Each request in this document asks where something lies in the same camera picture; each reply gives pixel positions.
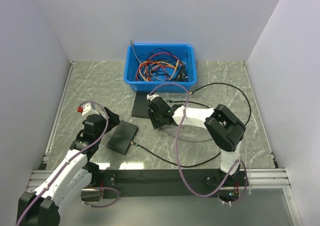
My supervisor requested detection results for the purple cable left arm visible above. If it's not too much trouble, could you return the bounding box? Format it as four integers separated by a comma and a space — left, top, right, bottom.
16, 100, 121, 226

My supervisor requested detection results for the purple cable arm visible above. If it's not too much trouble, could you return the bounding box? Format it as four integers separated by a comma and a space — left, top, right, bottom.
147, 83, 248, 207
16, 100, 121, 226

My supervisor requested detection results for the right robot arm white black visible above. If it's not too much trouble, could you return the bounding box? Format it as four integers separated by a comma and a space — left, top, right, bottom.
146, 94, 246, 186

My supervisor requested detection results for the black flat box far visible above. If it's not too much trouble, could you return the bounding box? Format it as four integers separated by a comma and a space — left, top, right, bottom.
131, 91, 150, 119

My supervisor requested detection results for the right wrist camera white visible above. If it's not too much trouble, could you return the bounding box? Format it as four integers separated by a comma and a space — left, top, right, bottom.
146, 94, 159, 101

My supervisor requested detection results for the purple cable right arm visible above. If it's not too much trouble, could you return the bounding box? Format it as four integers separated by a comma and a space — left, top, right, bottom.
147, 83, 248, 207

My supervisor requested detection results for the black network switch box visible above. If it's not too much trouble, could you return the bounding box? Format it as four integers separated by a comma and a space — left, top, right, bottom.
106, 120, 139, 155

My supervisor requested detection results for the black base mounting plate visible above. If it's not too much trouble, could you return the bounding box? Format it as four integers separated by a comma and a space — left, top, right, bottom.
81, 169, 247, 202

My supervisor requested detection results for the grey cable in bin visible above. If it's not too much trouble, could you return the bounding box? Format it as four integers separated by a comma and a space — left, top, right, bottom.
128, 40, 142, 64

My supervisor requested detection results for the tangled coloured cables bundle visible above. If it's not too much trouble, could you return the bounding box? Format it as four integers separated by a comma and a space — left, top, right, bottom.
134, 48, 190, 83

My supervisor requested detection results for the black cable teal plug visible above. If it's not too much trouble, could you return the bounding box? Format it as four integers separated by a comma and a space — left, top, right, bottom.
161, 100, 215, 114

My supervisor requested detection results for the blue plastic bin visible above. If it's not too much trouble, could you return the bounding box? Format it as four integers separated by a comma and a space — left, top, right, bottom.
123, 43, 198, 92

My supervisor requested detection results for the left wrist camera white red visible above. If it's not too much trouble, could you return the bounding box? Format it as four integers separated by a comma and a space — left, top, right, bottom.
77, 102, 98, 117

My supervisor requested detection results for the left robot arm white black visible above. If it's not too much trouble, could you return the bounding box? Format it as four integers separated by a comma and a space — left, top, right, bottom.
16, 103, 120, 226

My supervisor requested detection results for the black cable with plug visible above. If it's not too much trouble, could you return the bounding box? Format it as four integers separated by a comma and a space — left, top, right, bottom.
129, 83, 252, 168

